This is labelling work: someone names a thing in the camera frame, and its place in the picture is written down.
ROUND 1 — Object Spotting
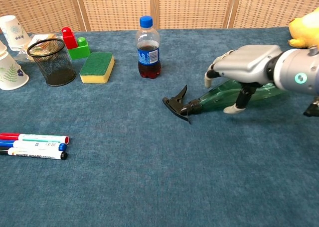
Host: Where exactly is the green building block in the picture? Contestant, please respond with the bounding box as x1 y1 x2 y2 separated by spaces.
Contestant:
67 37 91 61

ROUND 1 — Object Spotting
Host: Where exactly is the cola bottle blue cap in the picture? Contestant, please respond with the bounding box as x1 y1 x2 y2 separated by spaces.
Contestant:
135 15 161 80

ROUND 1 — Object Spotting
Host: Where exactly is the white paper cup stack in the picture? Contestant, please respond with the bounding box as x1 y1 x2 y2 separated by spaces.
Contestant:
0 14 32 52

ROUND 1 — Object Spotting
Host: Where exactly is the green spray bottle black trigger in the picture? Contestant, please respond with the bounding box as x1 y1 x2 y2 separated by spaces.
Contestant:
162 79 291 124

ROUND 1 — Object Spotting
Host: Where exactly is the black mesh pen holder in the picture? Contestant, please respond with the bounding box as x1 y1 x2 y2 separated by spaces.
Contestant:
26 38 77 87

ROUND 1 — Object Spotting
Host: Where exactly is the blue whiteboard marker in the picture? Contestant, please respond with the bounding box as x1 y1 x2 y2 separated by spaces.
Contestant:
0 139 67 152

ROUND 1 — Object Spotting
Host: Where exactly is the yellow plush toy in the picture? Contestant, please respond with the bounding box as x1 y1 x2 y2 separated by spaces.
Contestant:
288 7 319 49

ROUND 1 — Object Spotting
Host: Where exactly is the packaged sandwich bread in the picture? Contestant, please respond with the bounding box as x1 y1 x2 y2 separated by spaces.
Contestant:
14 32 63 63

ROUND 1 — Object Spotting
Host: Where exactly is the black whiteboard marker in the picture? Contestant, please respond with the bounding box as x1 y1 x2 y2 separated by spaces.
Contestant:
0 148 68 161

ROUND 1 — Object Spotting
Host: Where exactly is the red whiteboard marker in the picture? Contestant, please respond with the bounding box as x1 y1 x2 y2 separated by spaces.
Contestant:
0 132 70 145

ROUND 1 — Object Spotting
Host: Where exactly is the green yellow sponge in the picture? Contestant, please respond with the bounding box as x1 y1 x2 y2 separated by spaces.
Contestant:
79 51 116 84

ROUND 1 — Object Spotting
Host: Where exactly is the blue table cloth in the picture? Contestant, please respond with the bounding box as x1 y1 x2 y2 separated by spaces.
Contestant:
0 26 319 227

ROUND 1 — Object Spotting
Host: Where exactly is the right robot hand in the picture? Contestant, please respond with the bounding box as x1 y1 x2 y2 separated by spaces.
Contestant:
204 44 284 114

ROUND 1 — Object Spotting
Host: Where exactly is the red building block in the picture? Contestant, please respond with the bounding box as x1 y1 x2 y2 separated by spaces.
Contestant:
61 26 78 50

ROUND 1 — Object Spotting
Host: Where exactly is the woven folding screen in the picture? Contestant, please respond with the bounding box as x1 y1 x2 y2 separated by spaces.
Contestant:
0 0 319 35

